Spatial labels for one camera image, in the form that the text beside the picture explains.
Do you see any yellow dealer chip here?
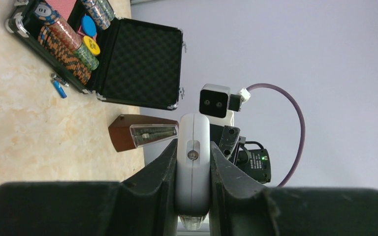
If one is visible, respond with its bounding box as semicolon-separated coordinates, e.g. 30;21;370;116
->
82;35;101;56

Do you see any orange black chip row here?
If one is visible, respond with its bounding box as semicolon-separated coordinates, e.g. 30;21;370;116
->
37;26;91;85

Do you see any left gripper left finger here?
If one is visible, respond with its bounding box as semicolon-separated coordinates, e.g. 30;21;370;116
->
0;140;177;236

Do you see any black poker chip case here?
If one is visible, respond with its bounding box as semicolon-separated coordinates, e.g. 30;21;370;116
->
5;0;183;111

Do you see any green chip stack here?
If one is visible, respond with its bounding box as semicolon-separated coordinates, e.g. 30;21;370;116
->
73;43;99;71

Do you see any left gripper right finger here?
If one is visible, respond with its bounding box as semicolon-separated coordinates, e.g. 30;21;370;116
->
209;143;378;236

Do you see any white remote control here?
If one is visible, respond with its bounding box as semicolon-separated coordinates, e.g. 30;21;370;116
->
175;114;211;231

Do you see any blue battery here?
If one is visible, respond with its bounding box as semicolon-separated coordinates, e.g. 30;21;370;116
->
52;80;67;99

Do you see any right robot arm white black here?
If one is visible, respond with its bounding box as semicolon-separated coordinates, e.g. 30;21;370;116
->
210;124;272;184

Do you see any pink card deck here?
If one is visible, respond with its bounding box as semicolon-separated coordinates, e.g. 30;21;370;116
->
46;0;76;20

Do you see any blue dealer chip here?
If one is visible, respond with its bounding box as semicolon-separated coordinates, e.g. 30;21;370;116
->
80;15;97;37

